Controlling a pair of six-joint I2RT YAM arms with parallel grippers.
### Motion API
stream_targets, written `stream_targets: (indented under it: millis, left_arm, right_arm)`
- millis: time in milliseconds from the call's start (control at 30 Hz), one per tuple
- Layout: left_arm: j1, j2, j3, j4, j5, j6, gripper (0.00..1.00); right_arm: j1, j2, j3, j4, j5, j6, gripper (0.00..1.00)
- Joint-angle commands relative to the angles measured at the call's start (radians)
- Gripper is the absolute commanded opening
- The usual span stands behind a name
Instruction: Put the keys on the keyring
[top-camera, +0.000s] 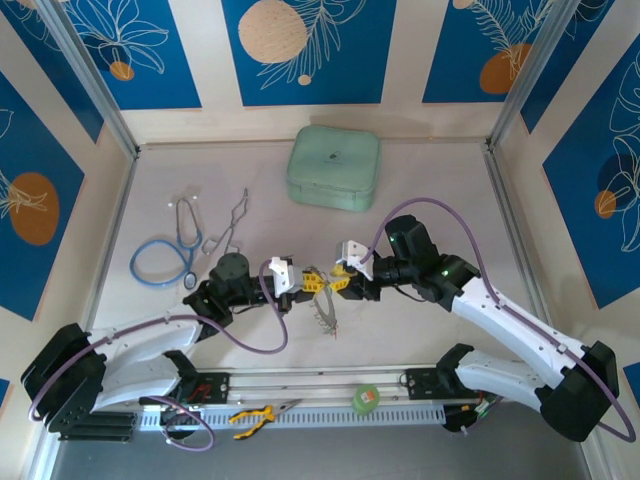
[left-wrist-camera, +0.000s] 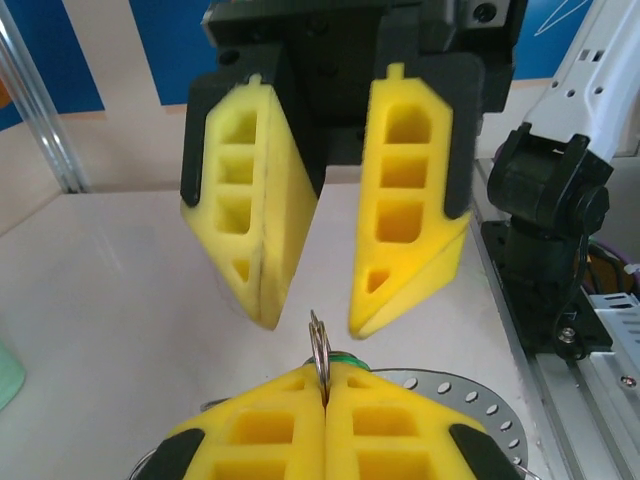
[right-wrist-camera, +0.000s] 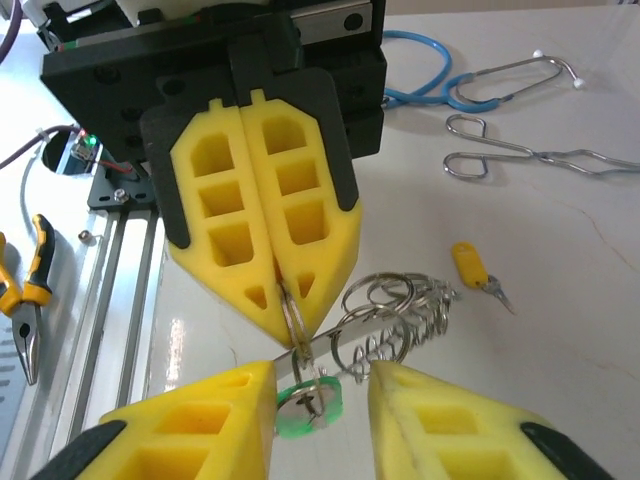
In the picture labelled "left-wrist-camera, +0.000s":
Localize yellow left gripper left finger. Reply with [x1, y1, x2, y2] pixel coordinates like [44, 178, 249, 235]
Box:
[126, 362, 326, 480]

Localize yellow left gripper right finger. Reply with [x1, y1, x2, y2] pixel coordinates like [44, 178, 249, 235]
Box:
[325, 363, 522, 480]

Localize metal key holder with rings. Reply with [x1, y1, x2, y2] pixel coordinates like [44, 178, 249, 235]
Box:
[132, 308, 537, 480]

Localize mint green zip case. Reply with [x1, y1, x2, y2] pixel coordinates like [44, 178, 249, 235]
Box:
[0, 339, 27, 412]

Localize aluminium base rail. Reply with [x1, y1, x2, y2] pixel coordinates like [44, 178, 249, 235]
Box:
[469, 159, 640, 480]

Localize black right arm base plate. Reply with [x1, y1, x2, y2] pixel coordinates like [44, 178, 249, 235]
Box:
[479, 219, 615, 362]

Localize grey slotted cable duct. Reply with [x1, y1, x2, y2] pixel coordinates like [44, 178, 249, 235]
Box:
[589, 292, 640, 351]

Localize aluminium frame post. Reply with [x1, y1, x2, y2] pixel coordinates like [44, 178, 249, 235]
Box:
[0, 0, 94, 195]

